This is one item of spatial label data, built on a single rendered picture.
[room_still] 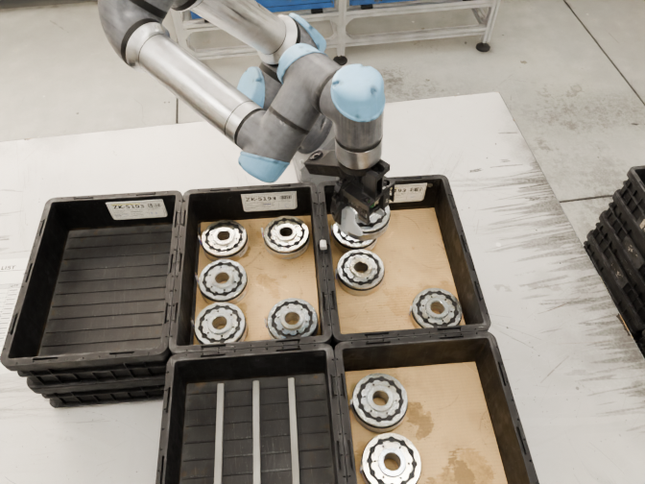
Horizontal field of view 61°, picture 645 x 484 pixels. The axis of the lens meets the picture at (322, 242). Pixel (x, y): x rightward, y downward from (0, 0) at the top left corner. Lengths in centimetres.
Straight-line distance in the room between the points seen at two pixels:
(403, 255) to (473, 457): 45
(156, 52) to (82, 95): 221
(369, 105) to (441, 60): 250
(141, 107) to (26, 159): 129
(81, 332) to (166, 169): 60
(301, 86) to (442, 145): 90
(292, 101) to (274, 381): 54
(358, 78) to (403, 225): 57
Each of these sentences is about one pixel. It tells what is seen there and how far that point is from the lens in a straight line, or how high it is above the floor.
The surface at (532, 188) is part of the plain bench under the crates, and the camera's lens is 164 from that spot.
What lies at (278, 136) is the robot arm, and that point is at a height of 126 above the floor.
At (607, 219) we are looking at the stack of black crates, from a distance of 211.
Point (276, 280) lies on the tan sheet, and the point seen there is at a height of 83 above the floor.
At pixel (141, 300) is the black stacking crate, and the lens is 123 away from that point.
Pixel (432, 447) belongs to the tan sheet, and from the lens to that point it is 106.
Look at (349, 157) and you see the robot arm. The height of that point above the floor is 124.
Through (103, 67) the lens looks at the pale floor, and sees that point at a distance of 338.
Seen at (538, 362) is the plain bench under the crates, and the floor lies 70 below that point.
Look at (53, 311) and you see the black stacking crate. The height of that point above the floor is 83.
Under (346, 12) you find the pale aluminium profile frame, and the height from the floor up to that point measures 30.
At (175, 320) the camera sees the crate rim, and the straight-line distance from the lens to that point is 108.
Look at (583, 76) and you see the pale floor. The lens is 340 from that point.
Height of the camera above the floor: 184
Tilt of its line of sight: 53 degrees down
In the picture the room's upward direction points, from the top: straight up
